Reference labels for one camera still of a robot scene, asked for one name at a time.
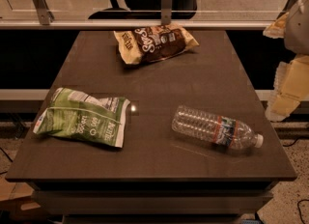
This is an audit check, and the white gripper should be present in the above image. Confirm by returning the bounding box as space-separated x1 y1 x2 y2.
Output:
263 0 309 122

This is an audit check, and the brown chip bag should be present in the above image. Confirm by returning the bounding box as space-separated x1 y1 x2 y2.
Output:
114 23 199 65

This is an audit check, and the green chip bag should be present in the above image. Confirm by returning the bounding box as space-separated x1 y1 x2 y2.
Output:
33 88 130 148

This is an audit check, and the clear plastic water bottle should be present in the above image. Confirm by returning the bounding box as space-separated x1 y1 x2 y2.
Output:
172 105 264 150

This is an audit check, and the cardboard box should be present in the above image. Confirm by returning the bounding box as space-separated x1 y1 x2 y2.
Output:
0 178 49 221

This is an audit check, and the middle metal rail bracket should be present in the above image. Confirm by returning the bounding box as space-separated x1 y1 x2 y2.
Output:
161 0 172 25

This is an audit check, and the black floor cable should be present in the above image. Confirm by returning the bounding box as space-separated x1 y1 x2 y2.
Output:
296 199 309 224

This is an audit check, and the left metal rail bracket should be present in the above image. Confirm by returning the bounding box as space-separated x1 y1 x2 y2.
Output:
32 0 54 25

